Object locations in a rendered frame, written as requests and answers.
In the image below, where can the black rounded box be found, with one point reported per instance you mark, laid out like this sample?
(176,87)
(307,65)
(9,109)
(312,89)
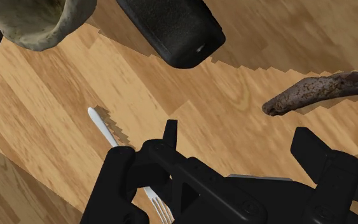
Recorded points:
(172,28)

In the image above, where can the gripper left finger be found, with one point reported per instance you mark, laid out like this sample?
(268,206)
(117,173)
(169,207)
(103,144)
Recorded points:
(119,180)

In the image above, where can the brown speckled curved stick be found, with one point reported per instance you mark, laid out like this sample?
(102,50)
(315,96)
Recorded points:
(315,90)

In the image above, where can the silver fork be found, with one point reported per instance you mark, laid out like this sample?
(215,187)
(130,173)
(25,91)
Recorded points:
(100,124)

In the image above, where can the beige stone cup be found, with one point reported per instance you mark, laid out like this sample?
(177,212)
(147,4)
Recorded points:
(39,34)

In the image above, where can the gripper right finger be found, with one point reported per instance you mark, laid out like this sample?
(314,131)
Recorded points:
(336,186)

